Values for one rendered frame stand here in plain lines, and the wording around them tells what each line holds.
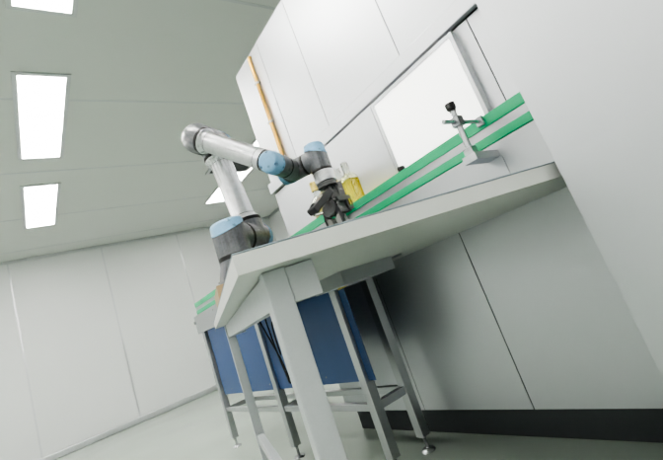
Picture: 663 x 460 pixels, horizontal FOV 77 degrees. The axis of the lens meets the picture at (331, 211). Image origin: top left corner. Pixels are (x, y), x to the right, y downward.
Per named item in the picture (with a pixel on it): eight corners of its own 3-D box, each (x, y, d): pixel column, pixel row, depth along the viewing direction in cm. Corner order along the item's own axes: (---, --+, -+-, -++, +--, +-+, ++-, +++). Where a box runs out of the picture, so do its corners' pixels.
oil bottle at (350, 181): (375, 219, 162) (356, 170, 166) (365, 221, 158) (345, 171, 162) (366, 224, 166) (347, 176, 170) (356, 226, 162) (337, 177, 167)
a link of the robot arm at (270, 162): (172, 113, 150) (282, 146, 131) (192, 120, 161) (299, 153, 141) (163, 143, 151) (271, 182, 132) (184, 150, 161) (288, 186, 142)
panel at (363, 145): (498, 122, 130) (455, 32, 137) (493, 122, 128) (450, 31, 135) (339, 222, 198) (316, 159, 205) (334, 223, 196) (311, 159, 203)
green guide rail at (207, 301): (332, 231, 158) (326, 212, 159) (331, 232, 157) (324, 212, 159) (198, 314, 291) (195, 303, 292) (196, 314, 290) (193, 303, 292)
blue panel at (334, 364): (407, 361, 160) (369, 258, 169) (375, 380, 149) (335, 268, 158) (249, 383, 281) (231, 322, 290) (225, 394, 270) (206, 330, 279)
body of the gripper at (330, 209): (355, 209, 142) (343, 178, 145) (336, 212, 137) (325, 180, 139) (342, 217, 148) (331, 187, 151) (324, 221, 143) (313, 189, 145)
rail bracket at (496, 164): (514, 173, 108) (479, 99, 113) (478, 180, 98) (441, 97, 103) (499, 181, 112) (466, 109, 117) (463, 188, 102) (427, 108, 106)
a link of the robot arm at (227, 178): (234, 261, 148) (184, 134, 162) (257, 260, 162) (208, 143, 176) (259, 246, 145) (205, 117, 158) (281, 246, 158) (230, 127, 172)
